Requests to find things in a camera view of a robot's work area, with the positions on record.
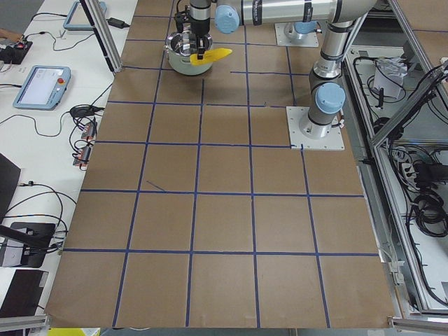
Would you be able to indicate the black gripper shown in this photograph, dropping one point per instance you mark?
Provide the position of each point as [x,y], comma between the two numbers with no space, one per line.
[200,28]

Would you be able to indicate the yellow corn cob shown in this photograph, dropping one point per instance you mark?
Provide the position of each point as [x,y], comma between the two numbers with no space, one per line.
[210,56]

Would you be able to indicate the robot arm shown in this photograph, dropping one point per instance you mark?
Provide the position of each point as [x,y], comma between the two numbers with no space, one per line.
[327,96]

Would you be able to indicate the pale green steel pot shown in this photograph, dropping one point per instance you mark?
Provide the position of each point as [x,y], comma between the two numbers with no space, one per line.
[179,47]

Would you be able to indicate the black power adapter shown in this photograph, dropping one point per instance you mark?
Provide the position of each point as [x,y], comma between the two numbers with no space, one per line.
[114,22]

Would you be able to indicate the far teach pendant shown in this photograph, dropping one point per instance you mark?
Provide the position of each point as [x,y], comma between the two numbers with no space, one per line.
[76,19]

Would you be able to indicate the teach pendant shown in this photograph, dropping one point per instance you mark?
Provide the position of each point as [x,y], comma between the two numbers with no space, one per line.
[76,19]
[43,88]

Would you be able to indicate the black computer mouse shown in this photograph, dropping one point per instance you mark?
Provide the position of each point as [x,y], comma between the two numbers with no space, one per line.
[81,111]

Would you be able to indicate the near teach pendant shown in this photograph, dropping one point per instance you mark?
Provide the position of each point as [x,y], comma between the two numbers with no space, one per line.
[43,88]

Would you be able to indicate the aluminium frame post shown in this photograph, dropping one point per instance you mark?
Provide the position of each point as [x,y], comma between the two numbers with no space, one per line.
[100,27]

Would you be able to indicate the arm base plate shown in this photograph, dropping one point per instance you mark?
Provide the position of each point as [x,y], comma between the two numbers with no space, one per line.
[305,135]
[299,34]

